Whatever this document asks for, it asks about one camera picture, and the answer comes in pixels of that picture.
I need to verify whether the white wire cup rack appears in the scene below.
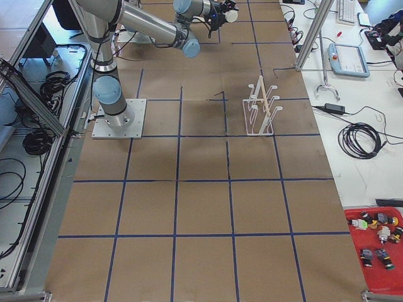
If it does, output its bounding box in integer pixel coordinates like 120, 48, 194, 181
242, 75, 283, 137

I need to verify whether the coiled black cable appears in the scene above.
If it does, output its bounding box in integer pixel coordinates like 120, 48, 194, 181
338, 122, 382, 159

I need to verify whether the red parts tray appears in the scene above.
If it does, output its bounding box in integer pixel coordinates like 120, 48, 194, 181
344, 207, 402, 296

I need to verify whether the grabber reaching tool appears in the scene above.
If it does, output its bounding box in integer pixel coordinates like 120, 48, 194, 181
314, 31, 340, 101

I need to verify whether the white ikea cup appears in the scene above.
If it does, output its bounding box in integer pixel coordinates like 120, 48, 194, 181
224, 9, 238, 23

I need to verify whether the black power adapter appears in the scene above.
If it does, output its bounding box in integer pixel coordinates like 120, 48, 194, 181
324, 103, 346, 115

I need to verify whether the aluminium frame post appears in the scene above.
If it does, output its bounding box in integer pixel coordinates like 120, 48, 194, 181
295, 0, 334, 71

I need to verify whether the blue teach pendant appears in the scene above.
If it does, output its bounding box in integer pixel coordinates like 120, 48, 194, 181
327, 43, 370, 78

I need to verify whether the white keyboard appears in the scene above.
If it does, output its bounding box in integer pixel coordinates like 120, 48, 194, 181
336, 0, 356, 26

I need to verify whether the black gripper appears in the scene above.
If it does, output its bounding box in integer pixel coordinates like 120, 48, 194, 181
207, 0, 236, 30

